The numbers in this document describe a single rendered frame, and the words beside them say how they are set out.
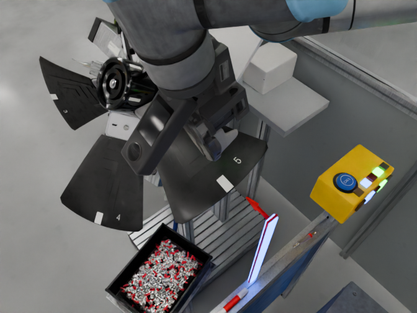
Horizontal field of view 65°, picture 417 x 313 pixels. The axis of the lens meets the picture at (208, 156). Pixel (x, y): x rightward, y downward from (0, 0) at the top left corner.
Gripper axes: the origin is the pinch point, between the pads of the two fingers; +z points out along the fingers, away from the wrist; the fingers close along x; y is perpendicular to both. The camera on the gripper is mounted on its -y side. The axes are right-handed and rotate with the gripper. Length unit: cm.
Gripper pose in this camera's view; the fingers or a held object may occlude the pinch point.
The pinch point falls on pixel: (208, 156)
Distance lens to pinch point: 53.2
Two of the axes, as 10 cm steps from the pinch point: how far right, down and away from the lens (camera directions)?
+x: -6.2, -6.3, 4.7
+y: 7.5, -6.5, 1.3
